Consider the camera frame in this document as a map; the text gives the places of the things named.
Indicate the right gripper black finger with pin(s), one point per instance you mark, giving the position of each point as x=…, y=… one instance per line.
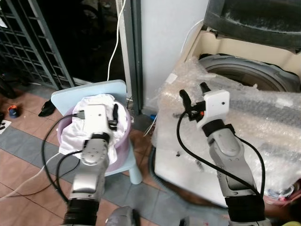
x=186, y=99
x=205, y=88

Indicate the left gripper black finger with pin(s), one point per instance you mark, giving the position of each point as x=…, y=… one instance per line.
x=115, y=112

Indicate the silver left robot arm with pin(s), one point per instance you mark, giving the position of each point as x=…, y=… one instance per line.
x=89, y=165

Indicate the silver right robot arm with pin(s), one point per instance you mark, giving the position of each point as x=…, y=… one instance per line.
x=228, y=150

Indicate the cream washing machine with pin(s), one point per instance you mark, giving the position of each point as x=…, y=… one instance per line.
x=183, y=179

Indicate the purple plastic basin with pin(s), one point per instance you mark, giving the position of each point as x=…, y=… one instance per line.
x=123, y=146

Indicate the light blue plastic stool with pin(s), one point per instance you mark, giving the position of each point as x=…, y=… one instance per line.
x=106, y=88

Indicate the white cloth garment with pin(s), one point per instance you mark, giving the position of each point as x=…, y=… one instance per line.
x=75, y=134

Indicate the black slipper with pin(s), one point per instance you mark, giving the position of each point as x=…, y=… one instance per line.
x=47, y=110

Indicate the clear bubble wrap sheet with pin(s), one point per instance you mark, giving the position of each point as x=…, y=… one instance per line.
x=268, y=122

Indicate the dark grey washer lid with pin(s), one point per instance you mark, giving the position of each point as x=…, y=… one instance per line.
x=254, y=21

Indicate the grey robot leg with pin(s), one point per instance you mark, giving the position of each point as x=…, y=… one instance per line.
x=123, y=217

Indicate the small blue orange container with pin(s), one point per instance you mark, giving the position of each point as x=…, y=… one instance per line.
x=13, y=111

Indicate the dark metal grille gate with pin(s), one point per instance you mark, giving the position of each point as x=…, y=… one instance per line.
x=28, y=42

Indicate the pink tub with bowl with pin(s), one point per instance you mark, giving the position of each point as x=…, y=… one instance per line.
x=282, y=193

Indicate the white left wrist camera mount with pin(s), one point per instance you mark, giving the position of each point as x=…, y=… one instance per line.
x=95, y=120

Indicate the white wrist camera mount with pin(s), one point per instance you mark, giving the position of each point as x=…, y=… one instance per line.
x=95, y=120
x=214, y=106

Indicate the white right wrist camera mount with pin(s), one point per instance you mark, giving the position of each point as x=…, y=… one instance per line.
x=214, y=106

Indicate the dark green door frame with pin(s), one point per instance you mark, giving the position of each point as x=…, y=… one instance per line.
x=134, y=56

